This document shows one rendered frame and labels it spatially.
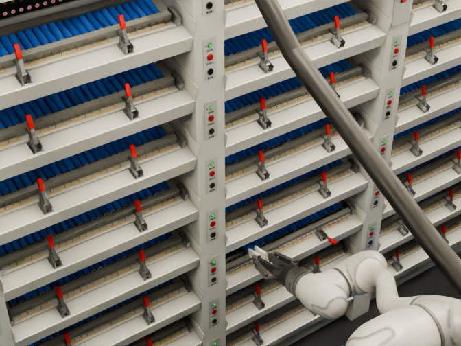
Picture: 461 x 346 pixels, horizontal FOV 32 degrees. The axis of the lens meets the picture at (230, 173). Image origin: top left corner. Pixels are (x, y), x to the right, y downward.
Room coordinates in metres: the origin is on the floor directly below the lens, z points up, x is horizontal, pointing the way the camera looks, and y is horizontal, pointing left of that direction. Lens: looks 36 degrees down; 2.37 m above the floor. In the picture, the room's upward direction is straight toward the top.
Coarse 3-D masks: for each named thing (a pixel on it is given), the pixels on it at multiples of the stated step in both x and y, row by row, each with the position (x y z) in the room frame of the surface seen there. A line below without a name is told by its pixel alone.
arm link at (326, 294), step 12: (312, 276) 1.76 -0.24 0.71; (324, 276) 1.75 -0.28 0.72; (336, 276) 1.74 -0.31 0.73; (300, 288) 1.73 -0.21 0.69; (312, 288) 1.70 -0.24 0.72; (324, 288) 1.69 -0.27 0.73; (336, 288) 1.69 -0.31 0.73; (348, 288) 1.72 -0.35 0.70; (300, 300) 1.71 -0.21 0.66; (312, 300) 1.68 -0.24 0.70; (324, 300) 1.65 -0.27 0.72; (336, 300) 1.65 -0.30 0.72; (324, 312) 1.64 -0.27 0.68; (336, 312) 1.64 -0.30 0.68
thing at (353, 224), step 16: (352, 208) 2.29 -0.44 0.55; (336, 224) 2.23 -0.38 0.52; (352, 224) 2.24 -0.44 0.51; (304, 240) 2.15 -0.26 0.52; (336, 240) 2.20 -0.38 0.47; (288, 256) 2.07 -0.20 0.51; (304, 256) 2.11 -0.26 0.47; (240, 272) 1.99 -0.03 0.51; (256, 272) 2.00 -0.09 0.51; (240, 288) 1.96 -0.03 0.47
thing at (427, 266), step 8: (456, 248) 2.66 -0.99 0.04; (424, 264) 2.54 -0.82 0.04; (432, 264) 2.57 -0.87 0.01; (416, 272) 2.52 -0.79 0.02; (400, 280) 2.46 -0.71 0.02; (320, 320) 2.22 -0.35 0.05; (328, 320) 2.24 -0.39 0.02; (312, 328) 2.19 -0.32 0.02; (296, 336) 2.15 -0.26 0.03; (304, 336) 2.17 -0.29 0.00; (280, 344) 2.10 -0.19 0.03; (288, 344) 2.13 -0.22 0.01
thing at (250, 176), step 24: (360, 120) 2.29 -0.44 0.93; (264, 144) 2.13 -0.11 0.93; (288, 144) 2.14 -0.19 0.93; (312, 144) 2.17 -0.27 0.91; (336, 144) 2.20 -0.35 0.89; (240, 168) 2.03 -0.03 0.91; (264, 168) 2.02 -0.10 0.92; (288, 168) 2.07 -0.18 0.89; (312, 168) 2.12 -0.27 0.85; (240, 192) 1.95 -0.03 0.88
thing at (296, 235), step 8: (328, 216) 2.24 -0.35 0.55; (336, 216) 2.25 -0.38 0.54; (312, 224) 2.20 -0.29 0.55; (320, 224) 2.20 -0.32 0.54; (296, 232) 2.16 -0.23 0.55; (304, 232) 2.16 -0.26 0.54; (280, 240) 2.11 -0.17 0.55; (288, 240) 2.12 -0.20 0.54; (264, 248) 2.07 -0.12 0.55; (272, 248) 2.08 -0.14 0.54; (248, 256) 2.03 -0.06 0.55; (232, 264) 1.99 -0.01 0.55; (240, 264) 2.01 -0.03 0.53
